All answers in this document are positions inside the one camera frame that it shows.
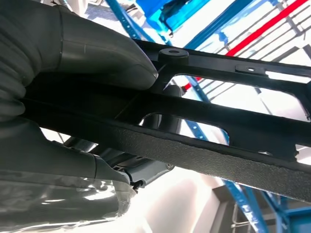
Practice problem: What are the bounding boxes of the blue metal shelf rack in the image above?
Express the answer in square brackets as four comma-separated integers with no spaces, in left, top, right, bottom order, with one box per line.
[104,0,311,233]

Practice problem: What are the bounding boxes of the blue plastic tray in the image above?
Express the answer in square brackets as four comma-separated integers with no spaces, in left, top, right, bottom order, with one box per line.
[136,0,212,33]

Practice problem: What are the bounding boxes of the red barrier tape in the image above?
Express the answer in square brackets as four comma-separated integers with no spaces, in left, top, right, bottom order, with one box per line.
[182,0,309,92]

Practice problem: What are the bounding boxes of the small black bracket part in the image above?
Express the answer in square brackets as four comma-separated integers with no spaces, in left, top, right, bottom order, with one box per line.
[159,0,189,22]

